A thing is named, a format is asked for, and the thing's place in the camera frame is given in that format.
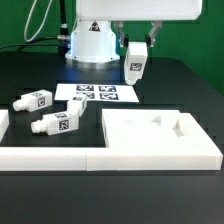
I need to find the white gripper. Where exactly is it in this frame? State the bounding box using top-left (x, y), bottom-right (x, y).
top-left (76, 0), bottom-right (203, 47)

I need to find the white square tabletop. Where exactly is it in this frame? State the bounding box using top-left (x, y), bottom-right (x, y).
top-left (102, 109), bottom-right (198, 148)

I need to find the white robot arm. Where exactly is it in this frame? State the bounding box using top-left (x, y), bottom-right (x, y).
top-left (65, 0), bottom-right (203, 68)

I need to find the white paper with tags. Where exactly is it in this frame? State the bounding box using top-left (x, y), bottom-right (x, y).
top-left (55, 83), bottom-right (139, 103)

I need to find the white U-shaped fence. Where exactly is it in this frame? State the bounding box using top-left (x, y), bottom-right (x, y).
top-left (0, 109), bottom-right (224, 172)

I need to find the black cable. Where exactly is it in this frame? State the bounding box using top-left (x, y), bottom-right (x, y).
top-left (0, 37), bottom-right (72, 53)

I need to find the grey cable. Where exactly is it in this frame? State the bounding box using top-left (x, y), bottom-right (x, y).
top-left (23, 0), bottom-right (54, 44)

